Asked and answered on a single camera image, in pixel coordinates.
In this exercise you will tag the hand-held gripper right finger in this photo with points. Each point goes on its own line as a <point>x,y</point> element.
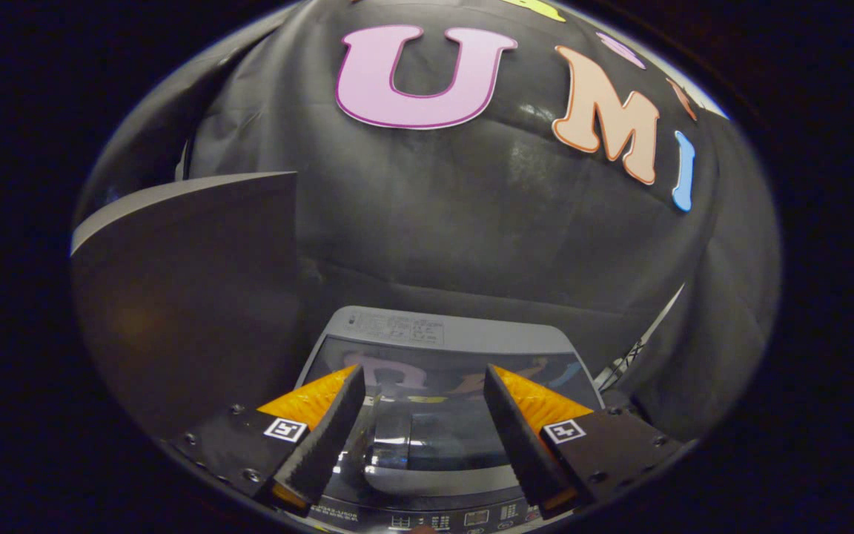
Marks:
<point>520,445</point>

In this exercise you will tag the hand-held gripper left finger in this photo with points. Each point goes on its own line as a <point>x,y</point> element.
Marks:
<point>323,445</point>

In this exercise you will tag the grey washing machine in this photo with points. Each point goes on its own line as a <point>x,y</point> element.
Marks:
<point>397,326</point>

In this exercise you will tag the backdrop support pole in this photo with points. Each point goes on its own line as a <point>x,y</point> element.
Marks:
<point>657,322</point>

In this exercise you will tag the beige and dark cabinet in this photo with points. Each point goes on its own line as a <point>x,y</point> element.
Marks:
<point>190,297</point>

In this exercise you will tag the black backdrop cloth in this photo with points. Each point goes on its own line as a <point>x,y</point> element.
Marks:
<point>434,208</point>

